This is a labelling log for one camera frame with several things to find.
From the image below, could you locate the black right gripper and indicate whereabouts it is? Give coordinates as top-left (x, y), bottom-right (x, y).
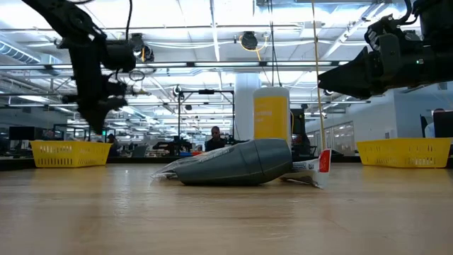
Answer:
top-left (317, 33), bottom-right (431, 100)

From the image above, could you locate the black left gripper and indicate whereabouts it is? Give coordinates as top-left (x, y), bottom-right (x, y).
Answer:
top-left (62, 70), bottom-right (129, 135)

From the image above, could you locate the small white toiletry tube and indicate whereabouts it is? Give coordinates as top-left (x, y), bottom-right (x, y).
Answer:
top-left (279, 148), bottom-right (333, 190)

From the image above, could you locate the dark grey deodorant bottle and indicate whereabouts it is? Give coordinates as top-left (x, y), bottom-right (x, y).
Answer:
top-left (174, 137), bottom-right (294, 187)

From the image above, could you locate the yellow perforated plastic basket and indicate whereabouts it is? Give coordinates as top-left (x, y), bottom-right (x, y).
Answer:
top-left (355, 137), bottom-right (453, 169)
top-left (29, 140), bottom-right (113, 169)

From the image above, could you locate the black background monitor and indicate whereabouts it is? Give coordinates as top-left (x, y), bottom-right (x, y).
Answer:
top-left (8, 126), bottom-right (36, 141)

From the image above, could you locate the yellow white wipes canister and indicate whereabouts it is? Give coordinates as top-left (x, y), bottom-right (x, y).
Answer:
top-left (252, 86), bottom-right (294, 143)

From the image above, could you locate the black computer monitor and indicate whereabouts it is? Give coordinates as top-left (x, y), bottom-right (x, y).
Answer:
top-left (432, 110), bottom-right (453, 139)

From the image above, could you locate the white building pillar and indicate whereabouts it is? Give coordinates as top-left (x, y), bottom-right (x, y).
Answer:
top-left (234, 72), bottom-right (261, 142)

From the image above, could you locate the black aluminium table frame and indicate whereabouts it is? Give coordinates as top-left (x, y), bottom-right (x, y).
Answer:
top-left (0, 154), bottom-right (453, 172)

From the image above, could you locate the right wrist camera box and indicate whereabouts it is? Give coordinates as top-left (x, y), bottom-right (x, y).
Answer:
top-left (363, 13), bottom-right (403, 49)

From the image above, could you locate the black ceiling cable reel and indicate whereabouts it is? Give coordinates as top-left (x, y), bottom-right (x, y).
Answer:
top-left (239, 30), bottom-right (270, 61)

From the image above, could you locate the black background gantry frame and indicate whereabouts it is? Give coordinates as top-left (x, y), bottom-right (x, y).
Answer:
top-left (176, 89), bottom-right (236, 157)

